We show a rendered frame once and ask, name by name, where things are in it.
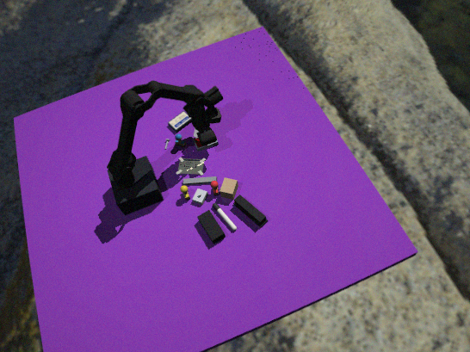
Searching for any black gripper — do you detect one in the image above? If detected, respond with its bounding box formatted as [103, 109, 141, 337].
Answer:
[187, 113, 217, 146]

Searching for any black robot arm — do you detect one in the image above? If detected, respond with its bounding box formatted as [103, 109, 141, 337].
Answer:
[107, 80, 223, 191]

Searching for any cream flat card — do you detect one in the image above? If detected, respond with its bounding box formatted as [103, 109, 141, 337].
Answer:
[176, 157, 206, 176]

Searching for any tan cardboard box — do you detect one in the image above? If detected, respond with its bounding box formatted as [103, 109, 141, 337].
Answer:
[220, 178, 238, 200]

